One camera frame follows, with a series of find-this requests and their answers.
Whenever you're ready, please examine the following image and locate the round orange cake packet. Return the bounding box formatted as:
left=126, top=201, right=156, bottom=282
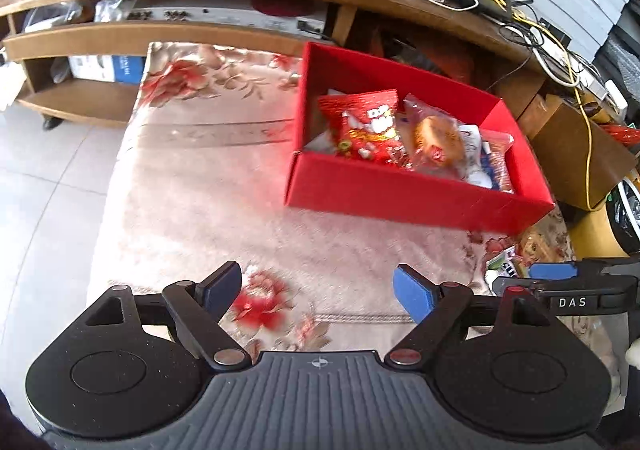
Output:
left=400, top=94, right=481, bottom=181

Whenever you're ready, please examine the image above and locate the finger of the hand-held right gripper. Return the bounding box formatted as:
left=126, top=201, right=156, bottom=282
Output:
left=492, top=276, right=640, bottom=315
left=529, top=258, right=640, bottom=281

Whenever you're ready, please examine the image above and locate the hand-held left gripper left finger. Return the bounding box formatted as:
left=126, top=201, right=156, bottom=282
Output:
left=82, top=261, right=253, bottom=372

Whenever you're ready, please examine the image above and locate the brown cardboard box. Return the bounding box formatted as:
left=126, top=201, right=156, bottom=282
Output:
left=517, top=94, right=639, bottom=211

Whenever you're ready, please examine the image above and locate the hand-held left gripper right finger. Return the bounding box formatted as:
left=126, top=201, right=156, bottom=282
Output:
left=385, top=264, right=551, bottom=369

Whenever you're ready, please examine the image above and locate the white power strip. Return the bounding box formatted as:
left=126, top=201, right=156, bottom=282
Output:
left=582, top=72, right=630, bottom=109

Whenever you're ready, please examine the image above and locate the yellow cable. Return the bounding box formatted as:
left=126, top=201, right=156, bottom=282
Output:
left=435, top=0, right=609, bottom=211

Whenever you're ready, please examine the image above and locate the floral pink tablecloth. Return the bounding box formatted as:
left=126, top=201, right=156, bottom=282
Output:
left=87, top=42, right=621, bottom=366

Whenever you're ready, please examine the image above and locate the red gummy candy packet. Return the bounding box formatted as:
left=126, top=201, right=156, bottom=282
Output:
left=317, top=90, right=408, bottom=169

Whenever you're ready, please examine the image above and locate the blue and white box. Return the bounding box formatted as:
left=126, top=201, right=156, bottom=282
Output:
left=69, top=54, right=149, bottom=83

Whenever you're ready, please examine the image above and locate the brown striped biscuit packet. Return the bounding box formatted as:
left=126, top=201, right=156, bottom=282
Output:
left=484, top=230, right=576, bottom=291

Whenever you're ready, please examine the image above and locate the red glossy bag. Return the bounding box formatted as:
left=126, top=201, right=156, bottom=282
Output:
left=600, top=124, right=640, bottom=147

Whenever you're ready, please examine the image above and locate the silver media player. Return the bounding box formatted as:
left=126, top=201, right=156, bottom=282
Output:
left=95, top=0, right=331, bottom=38

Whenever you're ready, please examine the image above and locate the dark red round object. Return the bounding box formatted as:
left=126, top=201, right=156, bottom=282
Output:
left=250, top=0, right=321, bottom=18

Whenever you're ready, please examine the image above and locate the red cardboard box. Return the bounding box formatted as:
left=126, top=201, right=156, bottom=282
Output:
left=285, top=42, right=556, bottom=235

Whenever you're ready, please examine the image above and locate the clear plastic bag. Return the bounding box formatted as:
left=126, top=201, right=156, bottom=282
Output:
left=24, top=0, right=96, bottom=30

